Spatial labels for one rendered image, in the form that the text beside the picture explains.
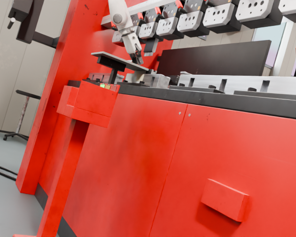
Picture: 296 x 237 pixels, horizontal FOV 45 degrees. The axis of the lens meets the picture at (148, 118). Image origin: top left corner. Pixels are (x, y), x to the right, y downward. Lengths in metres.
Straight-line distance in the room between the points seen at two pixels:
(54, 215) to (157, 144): 0.52
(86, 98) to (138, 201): 0.44
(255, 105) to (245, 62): 1.12
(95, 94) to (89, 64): 1.34
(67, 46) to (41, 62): 3.08
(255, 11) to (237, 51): 0.89
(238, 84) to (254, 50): 0.85
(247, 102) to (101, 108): 0.62
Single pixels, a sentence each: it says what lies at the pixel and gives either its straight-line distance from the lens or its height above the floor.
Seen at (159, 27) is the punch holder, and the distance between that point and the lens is 1.87.
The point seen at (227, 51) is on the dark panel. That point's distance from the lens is 2.27.
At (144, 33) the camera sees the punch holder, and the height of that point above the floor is 1.20.
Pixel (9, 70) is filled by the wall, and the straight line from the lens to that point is 5.72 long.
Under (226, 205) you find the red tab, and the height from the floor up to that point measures 0.58.
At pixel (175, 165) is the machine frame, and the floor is 0.61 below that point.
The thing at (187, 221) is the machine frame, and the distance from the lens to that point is 1.12.
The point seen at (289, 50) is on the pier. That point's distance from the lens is 7.60.
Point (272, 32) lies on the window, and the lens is 7.65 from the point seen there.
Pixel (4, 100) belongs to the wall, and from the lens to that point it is 5.72.
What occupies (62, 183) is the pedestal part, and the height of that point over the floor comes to 0.40.
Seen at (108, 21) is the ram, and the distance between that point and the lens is 2.65.
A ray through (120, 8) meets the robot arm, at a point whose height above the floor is 1.23.
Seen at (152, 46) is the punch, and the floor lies 1.13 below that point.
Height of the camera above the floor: 0.71
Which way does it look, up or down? 1 degrees up
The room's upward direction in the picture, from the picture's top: 17 degrees clockwise
